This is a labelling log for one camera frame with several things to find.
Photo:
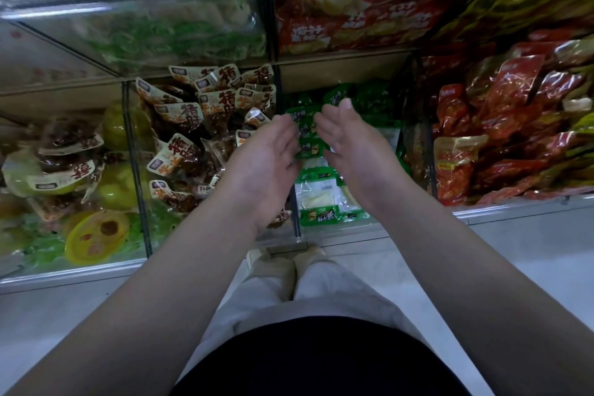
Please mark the light grey shorts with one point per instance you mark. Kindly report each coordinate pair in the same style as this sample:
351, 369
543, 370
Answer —
297, 303

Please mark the pile of green bamboo packets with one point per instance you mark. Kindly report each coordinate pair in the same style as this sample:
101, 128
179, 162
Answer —
320, 196

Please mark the person's right forearm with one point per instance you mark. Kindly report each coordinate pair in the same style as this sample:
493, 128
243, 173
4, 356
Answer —
492, 307

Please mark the pile of brown snack packets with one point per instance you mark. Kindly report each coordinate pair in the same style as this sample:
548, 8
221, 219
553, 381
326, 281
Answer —
186, 131

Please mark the long green vegetable packets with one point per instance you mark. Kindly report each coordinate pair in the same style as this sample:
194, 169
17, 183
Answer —
139, 29

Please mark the light shoe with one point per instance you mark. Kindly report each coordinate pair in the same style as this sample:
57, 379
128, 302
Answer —
271, 261
311, 256

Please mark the person's right hand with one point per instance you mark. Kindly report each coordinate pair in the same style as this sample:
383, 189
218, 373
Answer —
360, 154

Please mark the red packets pile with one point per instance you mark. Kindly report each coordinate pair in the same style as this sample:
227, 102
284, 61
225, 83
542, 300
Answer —
371, 15

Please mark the black shirt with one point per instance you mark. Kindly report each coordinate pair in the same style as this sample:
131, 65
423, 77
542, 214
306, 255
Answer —
320, 363

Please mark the person's left forearm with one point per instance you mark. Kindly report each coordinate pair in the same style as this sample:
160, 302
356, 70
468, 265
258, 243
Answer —
139, 317

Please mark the pile of glossy red snacks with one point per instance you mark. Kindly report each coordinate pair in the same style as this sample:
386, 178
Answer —
501, 113

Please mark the pile of jelly cups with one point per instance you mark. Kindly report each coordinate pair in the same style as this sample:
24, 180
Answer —
83, 196

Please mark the person's left hand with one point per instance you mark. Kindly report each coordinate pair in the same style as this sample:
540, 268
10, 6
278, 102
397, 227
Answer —
265, 173

